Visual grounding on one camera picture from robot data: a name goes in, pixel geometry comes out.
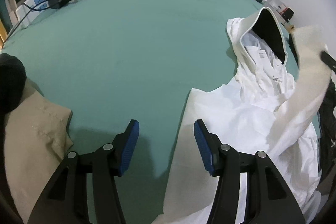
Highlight white hooded sweatshirt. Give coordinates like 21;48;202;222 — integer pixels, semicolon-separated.
155;7;331;223

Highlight black clothes pile at right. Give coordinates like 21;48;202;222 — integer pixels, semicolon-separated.
318;80;335;183

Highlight white blue power strip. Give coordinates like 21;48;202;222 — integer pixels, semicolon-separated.
16;0;49;28

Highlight green bed sheet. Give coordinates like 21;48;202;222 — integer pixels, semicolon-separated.
3;0;260;223

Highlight black garment at left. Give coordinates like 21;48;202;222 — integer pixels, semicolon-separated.
1;53;27;117

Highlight beige garment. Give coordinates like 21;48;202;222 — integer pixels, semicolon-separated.
4;80;73;223

